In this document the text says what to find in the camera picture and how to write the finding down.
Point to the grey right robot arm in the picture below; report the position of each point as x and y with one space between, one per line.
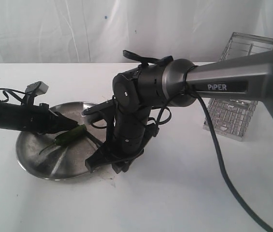
166 83

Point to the round stainless steel plate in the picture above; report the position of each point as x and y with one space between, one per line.
37 155

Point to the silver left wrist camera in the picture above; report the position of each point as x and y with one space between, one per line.
37 88

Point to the green chili pepper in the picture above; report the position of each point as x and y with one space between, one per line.
64 139

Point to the black handled kitchen knife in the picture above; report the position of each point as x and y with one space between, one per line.
95 140

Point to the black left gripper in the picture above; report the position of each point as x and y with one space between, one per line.
46 121

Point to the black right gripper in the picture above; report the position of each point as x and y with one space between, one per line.
131 134

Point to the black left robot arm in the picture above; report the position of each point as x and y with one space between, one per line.
16 117

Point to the wire metal utensil basket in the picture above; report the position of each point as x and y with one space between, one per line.
231 118

